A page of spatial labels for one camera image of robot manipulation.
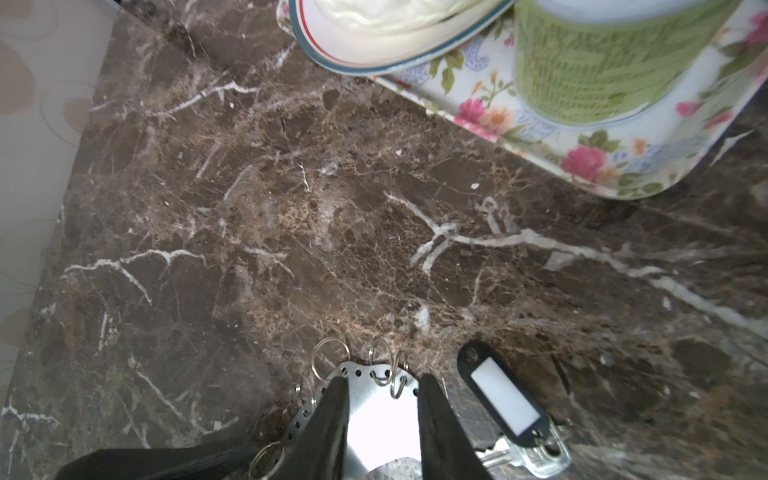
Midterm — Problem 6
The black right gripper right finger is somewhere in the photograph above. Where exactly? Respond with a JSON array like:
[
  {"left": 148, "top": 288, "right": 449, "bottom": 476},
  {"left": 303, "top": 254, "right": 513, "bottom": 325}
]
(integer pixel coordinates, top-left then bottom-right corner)
[{"left": 417, "top": 374, "right": 492, "bottom": 480}]

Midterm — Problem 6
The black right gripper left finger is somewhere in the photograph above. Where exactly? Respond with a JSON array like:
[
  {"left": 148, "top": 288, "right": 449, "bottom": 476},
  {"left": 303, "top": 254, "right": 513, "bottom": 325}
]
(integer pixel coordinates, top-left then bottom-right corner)
[{"left": 273, "top": 377, "right": 350, "bottom": 479}]

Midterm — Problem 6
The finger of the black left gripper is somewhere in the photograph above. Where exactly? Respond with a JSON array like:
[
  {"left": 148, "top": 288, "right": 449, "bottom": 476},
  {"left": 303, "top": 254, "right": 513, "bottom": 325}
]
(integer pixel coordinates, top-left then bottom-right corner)
[{"left": 56, "top": 440, "right": 260, "bottom": 479}]

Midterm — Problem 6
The metal key organizer plate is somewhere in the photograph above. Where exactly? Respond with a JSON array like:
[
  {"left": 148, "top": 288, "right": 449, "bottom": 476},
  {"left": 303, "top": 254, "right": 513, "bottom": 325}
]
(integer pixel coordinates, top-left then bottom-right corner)
[{"left": 248, "top": 337, "right": 421, "bottom": 479}]

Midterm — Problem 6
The floral rectangular tray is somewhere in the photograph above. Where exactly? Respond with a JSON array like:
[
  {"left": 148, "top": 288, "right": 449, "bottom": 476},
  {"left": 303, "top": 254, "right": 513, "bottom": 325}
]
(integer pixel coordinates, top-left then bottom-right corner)
[{"left": 276, "top": 1, "right": 767, "bottom": 199}]

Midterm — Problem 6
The white plate with rim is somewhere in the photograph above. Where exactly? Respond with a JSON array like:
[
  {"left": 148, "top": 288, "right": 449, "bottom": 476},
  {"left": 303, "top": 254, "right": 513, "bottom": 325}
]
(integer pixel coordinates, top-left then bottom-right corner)
[{"left": 288, "top": 1, "right": 513, "bottom": 76}]

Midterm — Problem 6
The green tin can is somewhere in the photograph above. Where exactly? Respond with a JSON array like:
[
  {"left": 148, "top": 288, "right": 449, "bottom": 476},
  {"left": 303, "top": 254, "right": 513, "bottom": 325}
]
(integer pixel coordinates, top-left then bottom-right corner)
[{"left": 514, "top": 1, "right": 739, "bottom": 125}]

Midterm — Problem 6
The pale cabbage piece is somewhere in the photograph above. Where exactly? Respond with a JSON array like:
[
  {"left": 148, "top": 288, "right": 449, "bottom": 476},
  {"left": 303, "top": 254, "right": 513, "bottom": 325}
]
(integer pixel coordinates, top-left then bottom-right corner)
[{"left": 315, "top": 0, "right": 481, "bottom": 35}]

